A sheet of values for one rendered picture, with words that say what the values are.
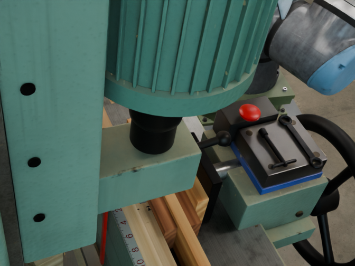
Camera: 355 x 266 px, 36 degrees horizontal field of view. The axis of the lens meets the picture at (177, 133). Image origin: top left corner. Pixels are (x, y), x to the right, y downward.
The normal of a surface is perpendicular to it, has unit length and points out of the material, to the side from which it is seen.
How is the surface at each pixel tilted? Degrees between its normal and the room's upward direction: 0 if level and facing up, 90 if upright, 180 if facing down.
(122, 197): 90
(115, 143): 0
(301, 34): 48
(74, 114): 90
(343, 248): 0
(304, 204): 90
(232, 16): 90
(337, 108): 0
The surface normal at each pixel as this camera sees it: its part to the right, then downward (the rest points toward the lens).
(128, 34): -0.42, 0.63
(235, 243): 0.14, -0.66
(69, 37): 0.40, 0.72
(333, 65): -0.46, 0.06
